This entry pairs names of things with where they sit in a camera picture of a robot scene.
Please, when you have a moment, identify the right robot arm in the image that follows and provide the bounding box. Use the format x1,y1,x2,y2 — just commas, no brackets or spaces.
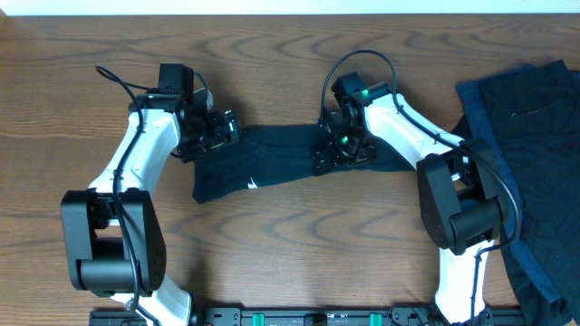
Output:
313,72,508,325

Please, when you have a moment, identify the black folded garment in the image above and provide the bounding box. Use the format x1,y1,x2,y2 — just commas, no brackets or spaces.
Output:
454,60,579,325

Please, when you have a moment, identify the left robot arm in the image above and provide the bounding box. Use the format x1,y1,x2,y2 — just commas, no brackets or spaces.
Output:
61,63,240,325

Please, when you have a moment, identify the navy blue folded garment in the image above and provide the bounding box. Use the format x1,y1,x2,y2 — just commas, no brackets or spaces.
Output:
454,62,563,304

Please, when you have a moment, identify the dark teal t-shirt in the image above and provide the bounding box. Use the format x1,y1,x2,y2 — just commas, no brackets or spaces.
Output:
192,125,412,204

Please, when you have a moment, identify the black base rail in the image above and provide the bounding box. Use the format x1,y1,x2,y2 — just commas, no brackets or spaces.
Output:
88,306,526,326

